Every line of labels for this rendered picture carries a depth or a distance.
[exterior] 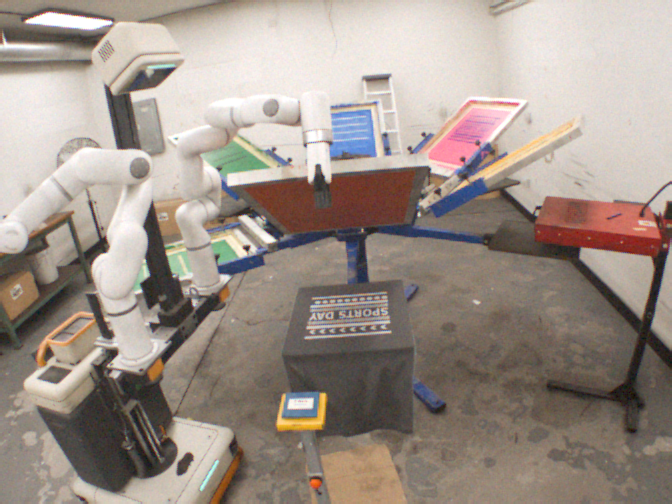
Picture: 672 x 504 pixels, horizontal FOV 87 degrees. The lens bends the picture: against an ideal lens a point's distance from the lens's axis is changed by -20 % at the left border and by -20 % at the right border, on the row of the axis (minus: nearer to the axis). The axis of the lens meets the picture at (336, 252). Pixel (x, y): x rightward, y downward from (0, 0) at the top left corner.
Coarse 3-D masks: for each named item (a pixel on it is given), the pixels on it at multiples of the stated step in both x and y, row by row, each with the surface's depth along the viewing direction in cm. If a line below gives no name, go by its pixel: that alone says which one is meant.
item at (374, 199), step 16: (352, 176) 124; (368, 176) 125; (384, 176) 126; (400, 176) 126; (336, 192) 139; (352, 192) 140; (368, 192) 141; (384, 192) 142; (400, 192) 143; (352, 208) 161; (368, 208) 163; (384, 208) 164; (400, 208) 166; (352, 224) 189; (368, 224) 191
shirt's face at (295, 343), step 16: (304, 288) 184; (320, 288) 182; (336, 288) 181; (352, 288) 179; (368, 288) 178; (384, 288) 176; (400, 288) 174; (304, 304) 171; (400, 304) 163; (304, 320) 160; (400, 320) 153; (288, 336) 151; (304, 336) 150; (368, 336) 146; (384, 336) 145; (400, 336) 144; (288, 352) 142; (304, 352) 142; (320, 352) 141
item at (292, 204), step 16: (256, 192) 132; (272, 192) 133; (288, 192) 135; (304, 192) 136; (272, 208) 152; (288, 208) 154; (304, 208) 156; (336, 208) 159; (288, 224) 180; (304, 224) 182; (320, 224) 184; (336, 224) 187
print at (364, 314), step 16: (320, 304) 170; (336, 304) 169; (352, 304) 167; (368, 304) 166; (384, 304) 164; (320, 320) 159; (336, 320) 158; (352, 320) 157; (368, 320) 155; (384, 320) 154; (320, 336) 149; (336, 336) 148; (352, 336) 147
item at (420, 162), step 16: (352, 160) 120; (368, 160) 120; (384, 160) 119; (400, 160) 119; (416, 160) 118; (240, 176) 123; (256, 176) 122; (272, 176) 122; (288, 176) 121; (304, 176) 121; (336, 176) 123; (416, 176) 127; (240, 192) 130; (416, 192) 145; (256, 208) 151; (272, 224) 177; (384, 224) 193; (400, 224) 195
